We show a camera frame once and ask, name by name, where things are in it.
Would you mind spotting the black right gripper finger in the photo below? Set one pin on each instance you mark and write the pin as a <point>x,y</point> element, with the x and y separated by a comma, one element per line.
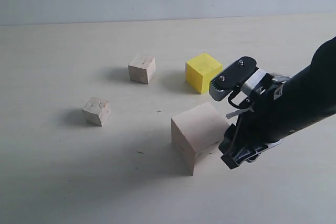
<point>235,159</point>

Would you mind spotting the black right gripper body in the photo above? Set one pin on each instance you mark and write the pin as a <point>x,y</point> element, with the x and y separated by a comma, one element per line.
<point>256,128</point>

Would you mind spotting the large wooden cube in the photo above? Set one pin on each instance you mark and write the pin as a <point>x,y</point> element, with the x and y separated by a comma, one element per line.
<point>196,132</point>

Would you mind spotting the yellow cube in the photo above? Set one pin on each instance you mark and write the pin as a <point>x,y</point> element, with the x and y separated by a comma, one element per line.
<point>200,70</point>

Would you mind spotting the small wooden cube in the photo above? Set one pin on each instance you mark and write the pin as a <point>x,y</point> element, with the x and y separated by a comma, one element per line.
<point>142,68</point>
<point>97,111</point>

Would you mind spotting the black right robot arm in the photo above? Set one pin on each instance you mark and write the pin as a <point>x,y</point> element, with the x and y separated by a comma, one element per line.
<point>275,106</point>

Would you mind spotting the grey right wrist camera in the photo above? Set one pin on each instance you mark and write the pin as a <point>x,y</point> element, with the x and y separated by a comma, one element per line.
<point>242,75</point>

